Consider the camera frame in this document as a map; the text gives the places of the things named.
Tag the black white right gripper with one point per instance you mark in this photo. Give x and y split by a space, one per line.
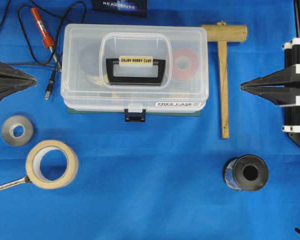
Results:
287 96

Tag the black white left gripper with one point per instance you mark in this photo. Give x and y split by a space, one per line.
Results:
7 72

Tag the clear tool box lid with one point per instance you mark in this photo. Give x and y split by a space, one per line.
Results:
190 37

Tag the clear plastic tool box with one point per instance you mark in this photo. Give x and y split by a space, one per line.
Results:
130 100

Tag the red spool in box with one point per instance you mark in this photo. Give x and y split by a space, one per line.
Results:
185 64

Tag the dark blue box latch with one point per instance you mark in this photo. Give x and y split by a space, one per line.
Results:
135 116

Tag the black RealSense box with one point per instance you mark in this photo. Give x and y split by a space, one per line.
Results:
136 8

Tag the grey tape roll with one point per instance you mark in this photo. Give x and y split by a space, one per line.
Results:
17 130

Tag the orange soldering iron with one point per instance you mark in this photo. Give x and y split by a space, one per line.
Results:
47 40

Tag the wooden mallet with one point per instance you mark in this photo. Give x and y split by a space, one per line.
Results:
221 33

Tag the beige masking tape roll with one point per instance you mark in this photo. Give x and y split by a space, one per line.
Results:
53 175

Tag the silver wrench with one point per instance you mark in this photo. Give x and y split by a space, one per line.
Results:
23 180

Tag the blue table cloth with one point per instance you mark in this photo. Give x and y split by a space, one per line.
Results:
170 177

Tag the black tool box handle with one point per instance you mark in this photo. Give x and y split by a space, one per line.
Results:
135 71

